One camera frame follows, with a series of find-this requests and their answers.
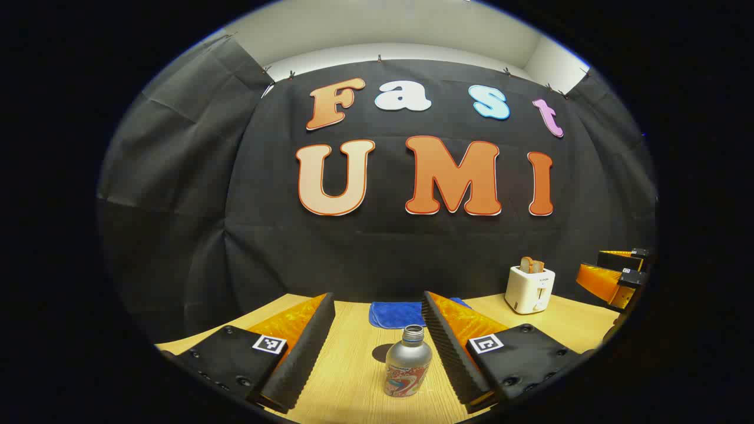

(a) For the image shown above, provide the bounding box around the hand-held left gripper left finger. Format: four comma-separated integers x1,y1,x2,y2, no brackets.
156,291,336,415

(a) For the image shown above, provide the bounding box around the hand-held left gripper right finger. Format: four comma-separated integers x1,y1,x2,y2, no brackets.
421,290,596,413

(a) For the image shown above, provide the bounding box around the silver water bottle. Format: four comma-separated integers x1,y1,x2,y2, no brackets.
384,324,432,398

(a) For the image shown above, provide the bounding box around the blue folded cloth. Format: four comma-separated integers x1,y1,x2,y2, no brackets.
369,298,472,330

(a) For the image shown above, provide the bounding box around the white toaster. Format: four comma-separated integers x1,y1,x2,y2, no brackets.
505,265,556,315

